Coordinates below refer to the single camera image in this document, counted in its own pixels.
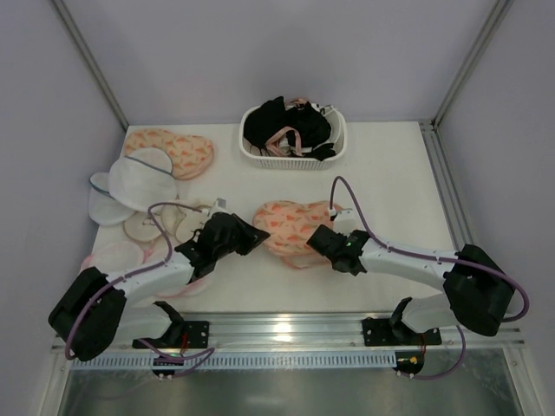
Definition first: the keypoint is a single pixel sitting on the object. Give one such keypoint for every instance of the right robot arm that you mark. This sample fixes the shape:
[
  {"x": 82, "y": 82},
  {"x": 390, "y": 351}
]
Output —
[{"x": 474, "y": 292}]

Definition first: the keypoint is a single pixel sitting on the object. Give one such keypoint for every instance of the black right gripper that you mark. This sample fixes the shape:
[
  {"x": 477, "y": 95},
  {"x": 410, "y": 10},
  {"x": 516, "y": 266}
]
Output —
[{"x": 329, "y": 241}]

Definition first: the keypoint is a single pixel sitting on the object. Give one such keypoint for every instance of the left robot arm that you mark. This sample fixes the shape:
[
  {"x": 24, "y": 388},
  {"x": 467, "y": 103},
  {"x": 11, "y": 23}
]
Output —
[{"x": 90, "y": 313}]

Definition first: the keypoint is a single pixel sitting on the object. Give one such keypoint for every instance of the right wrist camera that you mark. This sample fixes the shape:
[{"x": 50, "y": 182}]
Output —
[{"x": 342, "y": 221}]

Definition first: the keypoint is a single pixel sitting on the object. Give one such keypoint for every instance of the aluminium mounting rail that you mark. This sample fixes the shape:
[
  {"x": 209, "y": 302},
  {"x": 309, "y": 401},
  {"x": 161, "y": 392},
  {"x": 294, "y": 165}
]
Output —
[{"x": 311, "y": 331}]

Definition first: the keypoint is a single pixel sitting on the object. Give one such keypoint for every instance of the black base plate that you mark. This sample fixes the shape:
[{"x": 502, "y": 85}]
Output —
[
  {"x": 377, "y": 331},
  {"x": 186, "y": 334}
]

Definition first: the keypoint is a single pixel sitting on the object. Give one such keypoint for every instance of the black garment in basket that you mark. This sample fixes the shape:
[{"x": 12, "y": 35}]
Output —
[{"x": 255, "y": 128}]

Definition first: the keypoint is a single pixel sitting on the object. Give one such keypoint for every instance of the tulip print laundry bag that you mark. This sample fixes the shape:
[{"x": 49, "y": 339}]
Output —
[
  {"x": 191, "y": 155},
  {"x": 290, "y": 225}
]

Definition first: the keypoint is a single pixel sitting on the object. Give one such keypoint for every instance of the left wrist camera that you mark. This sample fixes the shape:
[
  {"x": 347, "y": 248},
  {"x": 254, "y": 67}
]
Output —
[{"x": 219, "y": 206}]

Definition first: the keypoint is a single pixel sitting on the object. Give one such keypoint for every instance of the pink trimmed bra in basket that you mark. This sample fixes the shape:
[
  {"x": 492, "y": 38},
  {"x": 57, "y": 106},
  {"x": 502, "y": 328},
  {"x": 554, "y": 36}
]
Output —
[{"x": 295, "y": 127}]

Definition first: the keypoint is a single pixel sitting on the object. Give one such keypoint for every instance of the slotted cable duct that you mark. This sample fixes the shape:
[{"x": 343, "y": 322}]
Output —
[{"x": 247, "y": 361}]

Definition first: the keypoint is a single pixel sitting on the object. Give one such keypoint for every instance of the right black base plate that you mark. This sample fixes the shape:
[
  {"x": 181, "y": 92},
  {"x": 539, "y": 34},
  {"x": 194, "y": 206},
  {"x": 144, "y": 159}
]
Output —
[{"x": 377, "y": 331}]

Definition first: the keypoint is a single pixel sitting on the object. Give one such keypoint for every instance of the pink trimmed white laundry bag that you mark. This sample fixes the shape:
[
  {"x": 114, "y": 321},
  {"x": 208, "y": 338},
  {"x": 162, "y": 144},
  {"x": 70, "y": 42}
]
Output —
[{"x": 126, "y": 254}]

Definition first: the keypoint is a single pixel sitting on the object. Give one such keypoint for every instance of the left aluminium frame post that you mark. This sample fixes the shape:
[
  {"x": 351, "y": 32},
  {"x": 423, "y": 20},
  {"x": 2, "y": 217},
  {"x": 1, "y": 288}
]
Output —
[{"x": 76, "y": 36}]

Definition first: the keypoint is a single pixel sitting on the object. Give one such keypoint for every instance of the aluminium frame post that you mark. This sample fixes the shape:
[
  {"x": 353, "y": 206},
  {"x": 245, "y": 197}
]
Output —
[
  {"x": 488, "y": 29},
  {"x": 76, "y": 36}
]

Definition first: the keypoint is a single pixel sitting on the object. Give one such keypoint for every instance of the cream round laundry bag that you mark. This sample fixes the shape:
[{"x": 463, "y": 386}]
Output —
[{"x": 178, "y": 222}]

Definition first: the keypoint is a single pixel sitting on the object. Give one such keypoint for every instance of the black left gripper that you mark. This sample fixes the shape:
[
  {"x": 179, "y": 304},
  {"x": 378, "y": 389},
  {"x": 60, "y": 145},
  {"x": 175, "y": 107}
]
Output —
[{"x": 238, "y": 234}]

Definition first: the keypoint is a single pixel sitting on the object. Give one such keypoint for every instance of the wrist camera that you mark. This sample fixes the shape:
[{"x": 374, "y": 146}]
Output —
[
  {"x": 342, "y": 221},
  {"x": 219, "y": 206}
]

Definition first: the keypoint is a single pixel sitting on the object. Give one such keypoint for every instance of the right aluminium frame post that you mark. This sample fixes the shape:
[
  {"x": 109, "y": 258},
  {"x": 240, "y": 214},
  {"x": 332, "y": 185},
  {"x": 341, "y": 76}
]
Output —
[{"x": 488, "y": 29}]

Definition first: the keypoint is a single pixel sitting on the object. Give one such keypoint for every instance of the white mesh laundry bag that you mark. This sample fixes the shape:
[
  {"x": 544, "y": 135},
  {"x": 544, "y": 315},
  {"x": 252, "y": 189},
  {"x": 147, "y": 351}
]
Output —
[{"x": 132, "y": 184}]

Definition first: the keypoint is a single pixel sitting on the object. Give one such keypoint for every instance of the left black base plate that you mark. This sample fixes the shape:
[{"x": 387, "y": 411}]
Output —
[{"x": 186, "y": 334}]

